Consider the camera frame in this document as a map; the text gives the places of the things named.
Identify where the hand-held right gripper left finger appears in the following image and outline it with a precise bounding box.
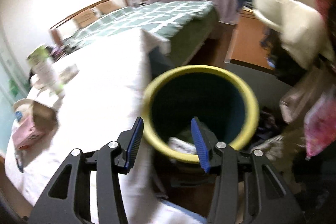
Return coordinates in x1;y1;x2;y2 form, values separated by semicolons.
29;116;145;224

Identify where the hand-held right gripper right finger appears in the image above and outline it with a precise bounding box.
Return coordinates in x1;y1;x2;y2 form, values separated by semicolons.
190;116;306;224

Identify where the yellow-rimmed dark green trash bin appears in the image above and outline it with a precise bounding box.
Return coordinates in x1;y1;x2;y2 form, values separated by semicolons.
142;64;260;188

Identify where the crumpled white wrapper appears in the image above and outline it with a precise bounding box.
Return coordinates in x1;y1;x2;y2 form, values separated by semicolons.
168;136;197;155

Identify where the white floral tablecloth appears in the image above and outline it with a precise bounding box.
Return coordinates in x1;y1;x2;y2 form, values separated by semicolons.
5;28;171;224

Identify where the light blue plastic object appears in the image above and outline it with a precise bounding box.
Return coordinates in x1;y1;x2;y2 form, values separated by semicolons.
157;200;208;224

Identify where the small pale packet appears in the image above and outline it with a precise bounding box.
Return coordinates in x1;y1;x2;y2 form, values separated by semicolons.
62;64;80;81

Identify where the pink cardboard box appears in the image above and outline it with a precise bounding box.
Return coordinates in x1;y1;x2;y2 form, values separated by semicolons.
13;101;59;151

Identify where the white and green tube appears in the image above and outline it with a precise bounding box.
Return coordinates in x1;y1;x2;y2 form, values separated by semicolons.
26;46;66;98

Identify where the wooden low cabinet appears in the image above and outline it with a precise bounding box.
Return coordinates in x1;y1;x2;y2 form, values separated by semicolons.
224;7;279;71

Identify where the white fruit-print paper cup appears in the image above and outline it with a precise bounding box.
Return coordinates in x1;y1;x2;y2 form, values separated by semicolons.
13;99;34;122

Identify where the blue pen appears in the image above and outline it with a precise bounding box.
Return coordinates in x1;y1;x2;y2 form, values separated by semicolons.
16;153;24;172

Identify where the pink floral bag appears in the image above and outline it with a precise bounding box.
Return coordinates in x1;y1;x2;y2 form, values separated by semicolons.
304;93;336;159

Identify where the green plaid bed blanket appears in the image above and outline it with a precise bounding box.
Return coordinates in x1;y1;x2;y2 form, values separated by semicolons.
62;0;219;67

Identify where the wooden bed headboard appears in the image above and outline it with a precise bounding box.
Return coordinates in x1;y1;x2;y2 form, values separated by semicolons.
49;0;129;46

